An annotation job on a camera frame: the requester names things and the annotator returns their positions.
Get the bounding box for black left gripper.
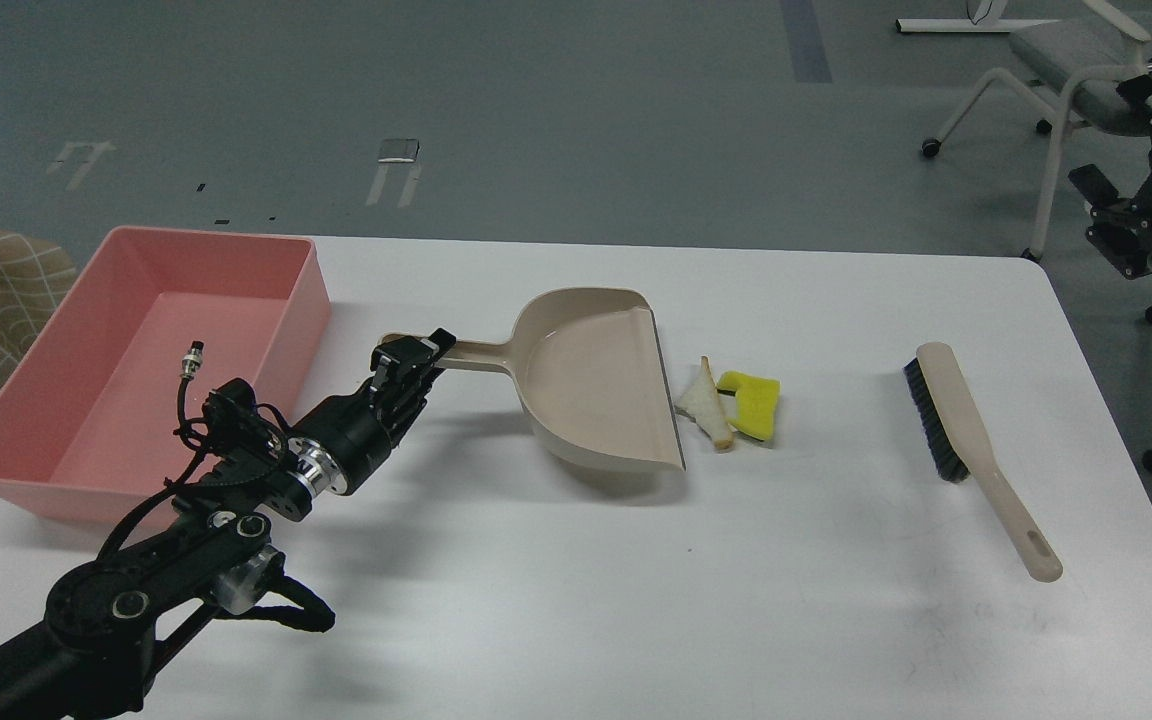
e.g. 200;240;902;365
291;328;456;497

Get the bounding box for beige plastic dustpan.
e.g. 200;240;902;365
379;288;687;475

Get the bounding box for toast bread slice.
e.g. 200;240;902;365
675;355;735;452

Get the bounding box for beige hand brush black bristles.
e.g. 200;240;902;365
902;341;1064;583

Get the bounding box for yellow green sponge piece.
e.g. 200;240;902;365
717;372;781;442

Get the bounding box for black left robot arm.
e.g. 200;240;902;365
0;329;456;719

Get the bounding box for pink plastic bin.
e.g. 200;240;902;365
0;227;332;526

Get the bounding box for white grey office chair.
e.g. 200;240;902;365
919;0;1152;263

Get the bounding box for metal floor outlet plate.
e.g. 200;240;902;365
378;138;420;164

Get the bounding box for white desk base bar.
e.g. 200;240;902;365
895;18;1055;35

